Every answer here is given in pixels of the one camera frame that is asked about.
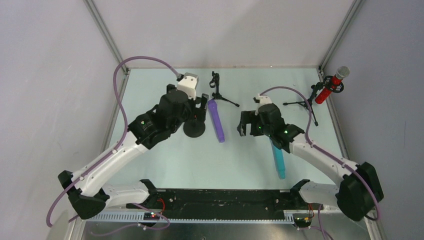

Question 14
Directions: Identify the purple microphone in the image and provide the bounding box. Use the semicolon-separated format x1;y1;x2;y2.
207;99;225;143

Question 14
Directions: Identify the round base mic stand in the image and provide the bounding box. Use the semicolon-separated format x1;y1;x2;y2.
183;119;206;138

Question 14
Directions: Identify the black tripod shock-mount stand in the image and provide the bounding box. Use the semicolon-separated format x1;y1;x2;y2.
283;78;325;126

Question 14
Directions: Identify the red glitter microphone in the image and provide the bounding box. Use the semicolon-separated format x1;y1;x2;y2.
315;66;350;104

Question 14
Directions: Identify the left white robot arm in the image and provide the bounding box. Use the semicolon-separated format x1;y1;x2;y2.
58;84;209;220

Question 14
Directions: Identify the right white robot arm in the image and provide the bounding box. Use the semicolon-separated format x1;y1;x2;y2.
236;103;384;222

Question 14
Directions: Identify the black tripod clip stand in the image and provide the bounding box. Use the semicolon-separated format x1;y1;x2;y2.
209;71;240;107

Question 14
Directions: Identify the teal microphone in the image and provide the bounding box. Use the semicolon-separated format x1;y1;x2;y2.
270;141;286;180

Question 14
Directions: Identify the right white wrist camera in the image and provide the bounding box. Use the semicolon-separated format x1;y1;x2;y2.
253;94;273;116

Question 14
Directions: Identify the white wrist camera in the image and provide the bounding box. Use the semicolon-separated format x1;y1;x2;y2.
253;94;273;116
176;72;199;100

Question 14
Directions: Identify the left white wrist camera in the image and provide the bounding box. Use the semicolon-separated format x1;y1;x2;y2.
176;72;199;100

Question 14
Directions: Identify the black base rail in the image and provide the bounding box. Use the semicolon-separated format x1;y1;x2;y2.
141;188;309;221

